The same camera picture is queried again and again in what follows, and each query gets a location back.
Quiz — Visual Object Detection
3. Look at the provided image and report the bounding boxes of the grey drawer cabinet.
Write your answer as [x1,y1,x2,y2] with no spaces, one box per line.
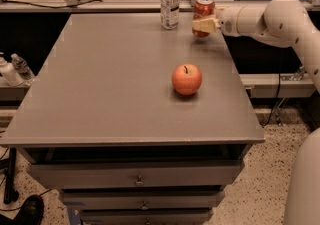
[2,13,263,225]

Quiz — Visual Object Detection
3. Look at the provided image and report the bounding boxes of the white squeeze bottle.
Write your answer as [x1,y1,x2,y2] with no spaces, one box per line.
[0,57,23,86]

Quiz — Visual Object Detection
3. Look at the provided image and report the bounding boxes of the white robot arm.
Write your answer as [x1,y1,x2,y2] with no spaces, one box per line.
[192,0,320,225]

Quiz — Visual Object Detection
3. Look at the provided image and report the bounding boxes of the clear plastic water bottle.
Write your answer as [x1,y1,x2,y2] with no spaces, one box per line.
[160,0,181,31]

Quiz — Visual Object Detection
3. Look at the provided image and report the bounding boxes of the small clear bottle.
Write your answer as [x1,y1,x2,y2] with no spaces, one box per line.
[11,53,35,85]

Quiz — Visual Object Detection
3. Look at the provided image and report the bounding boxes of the top drawer knob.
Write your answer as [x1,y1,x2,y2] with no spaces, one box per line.
[134,176,144,187]

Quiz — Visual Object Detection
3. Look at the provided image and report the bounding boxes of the black shoe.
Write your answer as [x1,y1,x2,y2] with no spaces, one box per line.
[13,195,44,225]

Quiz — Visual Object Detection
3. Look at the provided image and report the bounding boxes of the drawer knob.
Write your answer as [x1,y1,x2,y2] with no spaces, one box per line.
[140,202,149,211]
[134,176,144,187]

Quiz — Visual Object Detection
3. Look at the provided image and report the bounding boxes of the black stand leg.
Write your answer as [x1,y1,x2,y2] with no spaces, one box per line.
[3,148,19,205]

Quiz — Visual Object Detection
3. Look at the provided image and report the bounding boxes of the red coke can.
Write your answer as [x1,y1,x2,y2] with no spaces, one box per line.
[192,0,215,37]

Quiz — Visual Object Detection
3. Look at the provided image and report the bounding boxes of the red apple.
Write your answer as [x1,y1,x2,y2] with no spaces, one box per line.
[171,64,202,96]

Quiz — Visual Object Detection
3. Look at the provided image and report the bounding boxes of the middle drawer knob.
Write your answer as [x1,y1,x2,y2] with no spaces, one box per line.
[140,202,149,211]

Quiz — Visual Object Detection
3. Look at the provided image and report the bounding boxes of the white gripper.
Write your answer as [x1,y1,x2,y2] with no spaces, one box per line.
[192,6,241,37]

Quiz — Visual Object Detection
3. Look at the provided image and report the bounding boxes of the black cable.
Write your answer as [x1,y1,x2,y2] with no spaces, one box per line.
[0,0,104,10]

